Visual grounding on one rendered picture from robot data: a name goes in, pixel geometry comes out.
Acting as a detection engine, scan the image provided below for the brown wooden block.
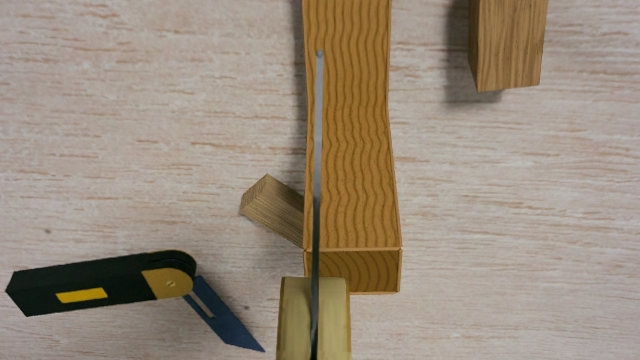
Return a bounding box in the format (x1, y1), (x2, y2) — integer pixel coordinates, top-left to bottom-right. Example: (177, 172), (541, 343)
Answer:
(468, 0), (549, 92)
(240, 173), (305, 250)

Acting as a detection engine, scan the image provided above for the black sliding bevel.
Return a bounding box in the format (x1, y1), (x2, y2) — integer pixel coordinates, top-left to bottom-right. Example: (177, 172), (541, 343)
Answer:
(5, 249), (266, 353)

